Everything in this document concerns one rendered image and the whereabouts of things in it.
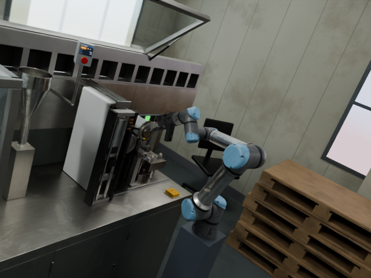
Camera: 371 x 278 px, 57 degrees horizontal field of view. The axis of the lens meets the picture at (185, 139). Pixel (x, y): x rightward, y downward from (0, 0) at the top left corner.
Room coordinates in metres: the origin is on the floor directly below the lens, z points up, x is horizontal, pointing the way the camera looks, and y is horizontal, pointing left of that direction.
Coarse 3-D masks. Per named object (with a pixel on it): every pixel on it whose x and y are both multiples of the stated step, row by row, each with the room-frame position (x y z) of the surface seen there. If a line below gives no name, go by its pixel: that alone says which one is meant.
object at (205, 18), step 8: (152, 0) 1.71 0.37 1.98; (160, 0) 1.73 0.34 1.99; (168, 0) 1.80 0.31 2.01; (176, 8) 1.86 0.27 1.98; (184, 8) 1.91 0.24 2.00; (192, 16) 2.00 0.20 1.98; (200, 16) 2.03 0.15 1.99; (208, 16) 2.12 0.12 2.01; (0, 24) 1.50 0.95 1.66; (8, 24) 1.54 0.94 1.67; (200, 24) 2.13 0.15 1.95; (40, 32) 1.67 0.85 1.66; (48, 32) 1.71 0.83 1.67; (184, 32) 2.17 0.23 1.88; (88, 40) 1.92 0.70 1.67; (168, 40) 2.22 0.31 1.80; (176, 40) 2.24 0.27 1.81; (120, 48) 2.12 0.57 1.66; (152, 48) 2.28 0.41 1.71; (152, 56) 2.32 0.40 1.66
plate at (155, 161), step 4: (148, 152) 2.21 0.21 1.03; (152, 152) 2.24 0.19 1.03; (148, 156) 2.15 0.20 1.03; (156, 156) 2.20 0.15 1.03; (156, 160) 2.13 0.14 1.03; (160, 160) 2.16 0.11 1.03; (164, 160) 2.18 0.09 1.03; (144, 164) 2.07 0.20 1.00; (148, 164) 2.05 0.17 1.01; (152, 164) 2.06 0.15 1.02; (156, 164) 2.10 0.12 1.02; (160, 164) 2.13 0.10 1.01; (164, 164) 2.17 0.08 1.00; (144, 168) 2.06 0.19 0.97; (148, 168) 2.05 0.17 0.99; (152, 168) 2.07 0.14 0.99; (156, 168) 2.11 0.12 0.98; (160, 168) 2.15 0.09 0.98
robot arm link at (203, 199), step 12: (240, 144) 1.50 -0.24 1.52; (228, 156) 1.47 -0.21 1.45; (240, 156) 1.44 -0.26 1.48; (252, 156) 1.47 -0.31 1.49; (228, 168) 1.47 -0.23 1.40; (240, 168) 1.46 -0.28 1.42; (252, 168) 1.52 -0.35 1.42; (216, 180) 1.51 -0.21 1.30; (228, 180) 1.50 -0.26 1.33; (204, 192) 1.55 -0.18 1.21; (216, 192) 1.52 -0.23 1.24; (192, 204) 1.55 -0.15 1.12; (204, 204) 1.55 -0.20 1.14; (192, 216) 1.53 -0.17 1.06; (204, 216) 1.59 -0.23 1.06
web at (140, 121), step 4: (112, 108) 1.74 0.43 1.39; (116, 108) 1.74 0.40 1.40; (120, 108) 1.76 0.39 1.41; (124, 108) 1.78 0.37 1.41; (140, 116) 2.05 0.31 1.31; (136, 120) 1.98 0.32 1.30; (140, 120) 1.98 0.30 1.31; (144, 120) 1.99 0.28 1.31; (136, 124) 1.96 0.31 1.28; (140, 124) 1.95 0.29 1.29; (136, 132) 1.94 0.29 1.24; (148, 140) 2.03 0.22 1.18
